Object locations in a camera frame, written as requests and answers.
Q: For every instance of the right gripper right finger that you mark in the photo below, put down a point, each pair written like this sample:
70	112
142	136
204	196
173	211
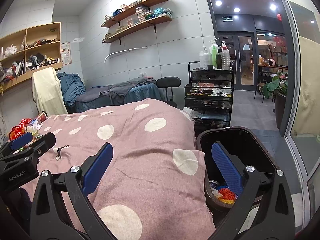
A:
275	218

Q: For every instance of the massage bed blue cover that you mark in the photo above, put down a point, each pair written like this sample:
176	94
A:
134	90

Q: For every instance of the blue bedding pile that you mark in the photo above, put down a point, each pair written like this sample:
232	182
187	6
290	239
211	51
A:
71	88

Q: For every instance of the wooden wall shelf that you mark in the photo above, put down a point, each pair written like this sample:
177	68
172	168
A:
138	22
125	11

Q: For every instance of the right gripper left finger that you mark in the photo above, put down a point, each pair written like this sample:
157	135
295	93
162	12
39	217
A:
49	218

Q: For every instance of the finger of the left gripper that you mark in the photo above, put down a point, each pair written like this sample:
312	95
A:
21	141
40	146

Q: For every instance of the wooden cubby shelf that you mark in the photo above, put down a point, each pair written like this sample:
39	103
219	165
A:
29	50

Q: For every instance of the red snack bag pile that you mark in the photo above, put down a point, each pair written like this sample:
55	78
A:
26	125

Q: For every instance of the cream cloth covered chair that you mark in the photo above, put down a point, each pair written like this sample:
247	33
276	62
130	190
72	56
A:
46	92

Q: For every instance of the wall poster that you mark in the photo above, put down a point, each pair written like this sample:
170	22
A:
66	53

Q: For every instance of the clear spray bottle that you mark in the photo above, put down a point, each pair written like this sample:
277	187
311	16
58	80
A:
225	56

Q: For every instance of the blue oreo packet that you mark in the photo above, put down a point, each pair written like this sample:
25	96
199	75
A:
222	187

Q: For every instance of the potted green plant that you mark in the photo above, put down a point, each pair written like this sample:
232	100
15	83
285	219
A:
277	89

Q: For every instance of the black round stool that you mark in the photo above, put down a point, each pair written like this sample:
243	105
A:
169	82

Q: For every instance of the red chips can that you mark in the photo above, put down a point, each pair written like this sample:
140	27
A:
43	116

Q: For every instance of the green pump bottle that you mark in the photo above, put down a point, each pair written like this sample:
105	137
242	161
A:
213	52

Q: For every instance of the yellow foam fruit net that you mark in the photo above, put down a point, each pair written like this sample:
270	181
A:
227	201

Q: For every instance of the lower wooden wall shelf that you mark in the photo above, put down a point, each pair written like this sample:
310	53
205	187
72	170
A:
138	22

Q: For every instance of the black mesh trolley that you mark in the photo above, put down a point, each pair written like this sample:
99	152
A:
209	95

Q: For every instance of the pink polka dot blanket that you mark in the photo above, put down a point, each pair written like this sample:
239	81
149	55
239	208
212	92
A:
154	185

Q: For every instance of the orange foam fruit net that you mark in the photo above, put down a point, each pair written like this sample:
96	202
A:
227	194

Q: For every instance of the black trash bin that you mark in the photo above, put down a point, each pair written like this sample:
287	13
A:
240	142

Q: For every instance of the blue instant noodle cup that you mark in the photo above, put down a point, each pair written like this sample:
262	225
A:
214	184

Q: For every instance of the upper wooden wall shelf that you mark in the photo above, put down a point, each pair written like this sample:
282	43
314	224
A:
125	11

